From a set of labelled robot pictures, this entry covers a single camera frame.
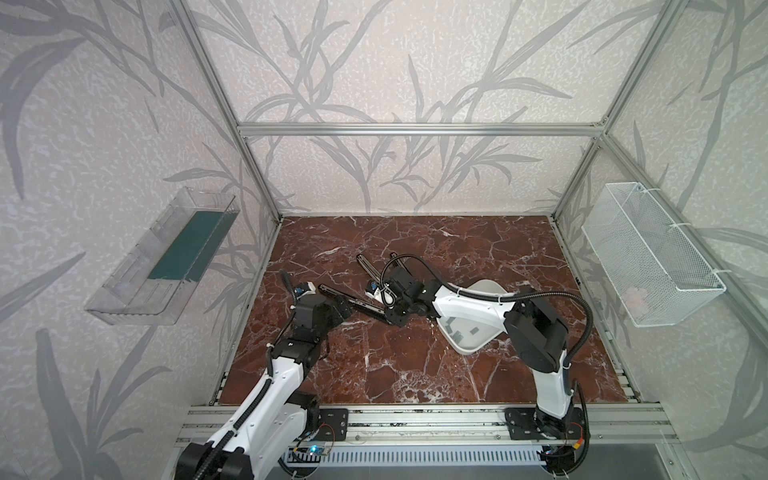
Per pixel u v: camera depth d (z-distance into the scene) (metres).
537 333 0.49
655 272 0.63
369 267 1.02
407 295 0.69
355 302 0.94
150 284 0.63
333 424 0.74
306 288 0.76
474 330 0.89
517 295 0.53
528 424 0.74
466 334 0.89
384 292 0.78
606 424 0.75
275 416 0.49
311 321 0.63
